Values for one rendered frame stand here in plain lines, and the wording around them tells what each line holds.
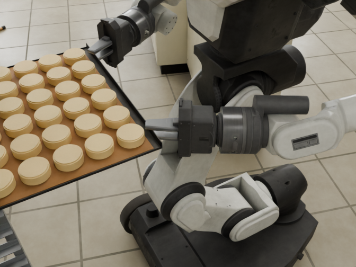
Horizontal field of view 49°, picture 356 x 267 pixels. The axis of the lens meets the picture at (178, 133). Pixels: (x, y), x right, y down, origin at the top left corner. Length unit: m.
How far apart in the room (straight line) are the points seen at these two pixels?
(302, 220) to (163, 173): 0.72
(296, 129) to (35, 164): 0.44
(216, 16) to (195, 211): 0.55
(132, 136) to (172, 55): 1.81
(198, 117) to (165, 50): 1.78
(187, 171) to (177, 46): 1.49
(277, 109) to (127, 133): 0.27
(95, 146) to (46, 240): 1.13
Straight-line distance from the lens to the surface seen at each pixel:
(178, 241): 1.48
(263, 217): 1.41
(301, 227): 1.60
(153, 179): 1.12
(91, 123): 0.74
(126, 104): 0.80
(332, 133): 0.72
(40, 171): 0.67
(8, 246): 1.42
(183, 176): 1.05
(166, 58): 2.48
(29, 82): 0.87
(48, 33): 3.20
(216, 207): 1.27
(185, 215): 1.10
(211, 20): 0.82
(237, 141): 0.70
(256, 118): 0.70
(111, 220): 1.78
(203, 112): 0.70
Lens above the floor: 1.44
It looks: 43 degrees down
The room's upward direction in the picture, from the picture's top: straight up
